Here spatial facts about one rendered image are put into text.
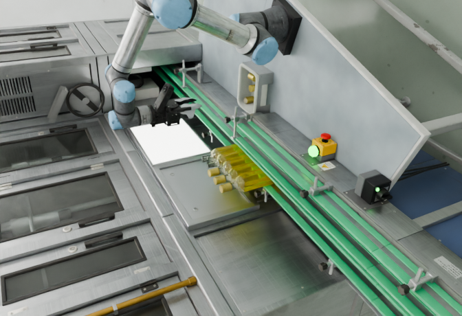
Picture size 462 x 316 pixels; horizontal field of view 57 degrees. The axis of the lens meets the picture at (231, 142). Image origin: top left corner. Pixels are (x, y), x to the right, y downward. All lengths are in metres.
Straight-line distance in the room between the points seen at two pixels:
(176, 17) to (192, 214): 0.83
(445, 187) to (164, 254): 1.10
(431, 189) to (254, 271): 0.73
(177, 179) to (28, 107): 1.02
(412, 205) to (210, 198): 0.83
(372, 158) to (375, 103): 0.20
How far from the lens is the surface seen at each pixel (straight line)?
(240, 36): 1.59
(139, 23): 1.60
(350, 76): 1.62
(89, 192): 2.08
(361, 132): 1.62
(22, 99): 2.61
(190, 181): 2.02
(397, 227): 1.50
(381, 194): 1.53
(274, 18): 1.81
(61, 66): 2.54
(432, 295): 1.36
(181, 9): 1.42
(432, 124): 1.57
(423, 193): 1.73
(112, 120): 1.66
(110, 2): 5.39
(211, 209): 1.86
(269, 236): 1.81
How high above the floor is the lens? 1.82
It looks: 25 degrees down
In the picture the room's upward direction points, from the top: 103 degrees counter-clockwise
